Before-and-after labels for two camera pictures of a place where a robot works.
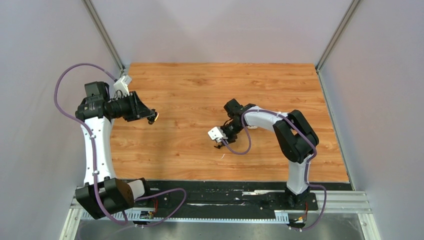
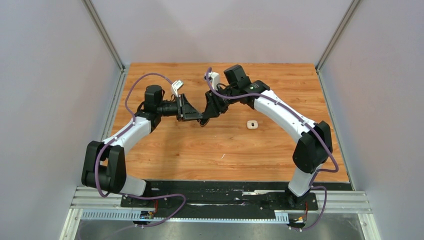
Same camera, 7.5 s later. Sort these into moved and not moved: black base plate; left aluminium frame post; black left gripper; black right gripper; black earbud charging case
Moved: black earbud charging case; black left gripper; black right gripper
Not moved: left aluminium frame post; black base plate
